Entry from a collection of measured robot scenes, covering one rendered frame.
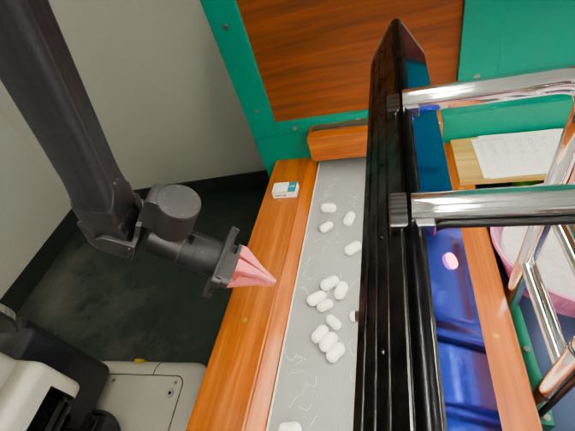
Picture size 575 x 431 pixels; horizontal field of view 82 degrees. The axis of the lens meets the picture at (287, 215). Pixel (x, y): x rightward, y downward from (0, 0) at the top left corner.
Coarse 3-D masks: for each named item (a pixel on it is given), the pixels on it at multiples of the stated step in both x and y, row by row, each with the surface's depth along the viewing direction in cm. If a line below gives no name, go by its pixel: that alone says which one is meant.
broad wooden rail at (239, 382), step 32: (288, 160) 92; (256, 224) 77; (288, 224) 74; (256, 256) 71; (288, 256) 69; (256, 288) 65; (288, 288) 65; (224, 320) 62; (256, 320) 60; (224, 352) 57; (256, 352) 56; (224, 384) 53; (256, 384) 52; (192, 416) 51; (224, 416) 50; (256, 416) 50
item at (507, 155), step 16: (480, 144) 74; (496, 144) 73; (512, 144) 71; (528, 144) 70; (544, 144) 69; (480, 160) 71; (496, 160) 69; (512, 160) 68; (528, 160) 67; (544, 160) 66; (496, 176) 66
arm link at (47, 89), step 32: (0, 0) 25; (32, 0) 26; (0, 32) 26; (32, 32) 27; (0, 64) 29; (32, 64) 28; (64, 64) 31; (32, 96) 31; (64, 96) 31; (32, 128) 34; (64, 128) 33; (96, 128) 36; (64, 160) 36; (96, 160) 37; (96, 192) 40; (128, 192) 45; (96, 224) 43; (128, 224) 47
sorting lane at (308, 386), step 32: (352, 160) 88; (320, 192) 83; (352, 192) 80; (320, 224) 75; (352, 224) 73; (320, 256) 69; (352, 256) 67; (320, 288) 64; (352, 288) 62; (288, 320) 61; (320, 320) 59; (288, 352) 57; (320, 352) 55; (352, 352) 54; (288, 384) 53; (320, 384) 52; (352, 384) 51; (288, 416) 50; (320, 416) 49; (352, 416) 48
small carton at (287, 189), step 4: (276, 184) 82; (280, 184) 82; (284, 184) 82; (288, 184) 81; (292, 184) 81; (296, 184) 80; (276, 188) 81; (280, 188) 81; (284, 188) 80; (288, 188) 80; (292, 188) 80; (296, 188) 80; (272, 192) 81; (276, 192) 80; (280, 192) 80; (284, 192) 80; (288, 192) 80; (292, 192) 79; (296, 192) 80; (276, 196) 81; (280, 196) 81; (284, 196) 81; (288, 196) 81; (292, 196) 80; (296, 196) 80
